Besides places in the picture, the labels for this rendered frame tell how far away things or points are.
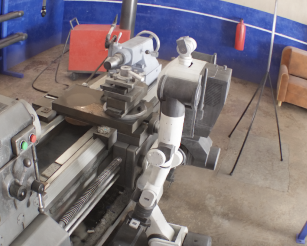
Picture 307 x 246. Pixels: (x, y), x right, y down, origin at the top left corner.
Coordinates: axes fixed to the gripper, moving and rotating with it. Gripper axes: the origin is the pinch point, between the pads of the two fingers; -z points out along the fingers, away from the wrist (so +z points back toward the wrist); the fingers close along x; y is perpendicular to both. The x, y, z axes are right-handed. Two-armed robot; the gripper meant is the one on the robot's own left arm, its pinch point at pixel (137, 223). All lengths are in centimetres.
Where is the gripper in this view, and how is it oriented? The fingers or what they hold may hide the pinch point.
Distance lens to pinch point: 177.4
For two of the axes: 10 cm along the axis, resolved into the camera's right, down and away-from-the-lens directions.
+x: -9.1, -4.0, 1.5
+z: 2.8, -8.2, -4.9
